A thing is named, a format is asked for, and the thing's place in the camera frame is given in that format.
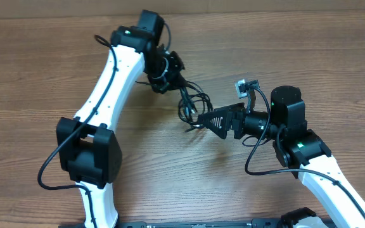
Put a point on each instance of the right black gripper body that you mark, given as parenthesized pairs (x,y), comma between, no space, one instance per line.
(247,125)

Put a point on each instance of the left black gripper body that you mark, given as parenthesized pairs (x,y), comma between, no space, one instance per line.
(172,75)

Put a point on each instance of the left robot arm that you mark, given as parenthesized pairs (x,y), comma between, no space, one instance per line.
(87,146)

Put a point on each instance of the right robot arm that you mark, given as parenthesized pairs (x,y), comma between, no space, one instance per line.
(299,150)

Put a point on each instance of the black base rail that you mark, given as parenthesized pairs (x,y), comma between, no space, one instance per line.
(256,222)

